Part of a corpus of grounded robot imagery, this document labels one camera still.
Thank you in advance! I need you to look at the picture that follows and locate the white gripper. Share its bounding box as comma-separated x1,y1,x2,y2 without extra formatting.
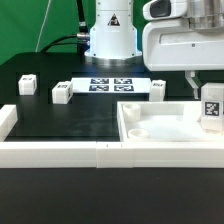
142,0,224,99

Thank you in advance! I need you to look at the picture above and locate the white square tabletop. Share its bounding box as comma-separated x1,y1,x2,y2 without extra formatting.
117,101,224,142

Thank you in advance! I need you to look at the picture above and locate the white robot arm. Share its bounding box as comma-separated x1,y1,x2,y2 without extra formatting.
85,0,224,89

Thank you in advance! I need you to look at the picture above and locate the white sheet with AprilTags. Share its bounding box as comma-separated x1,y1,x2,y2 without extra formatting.
71,77,151,93

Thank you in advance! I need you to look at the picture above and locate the green backdrop curtain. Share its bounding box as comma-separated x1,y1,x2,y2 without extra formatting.
0,0,151,65

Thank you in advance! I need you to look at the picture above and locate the white U-shaped obstacle fence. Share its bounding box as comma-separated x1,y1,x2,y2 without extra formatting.
0,105,224,168

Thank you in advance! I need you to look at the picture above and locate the black cable bundle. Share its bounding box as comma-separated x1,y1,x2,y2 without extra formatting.
41,0,92,54

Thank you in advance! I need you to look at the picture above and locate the white thin cable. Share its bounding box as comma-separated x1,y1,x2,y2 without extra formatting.
35,0,53,53

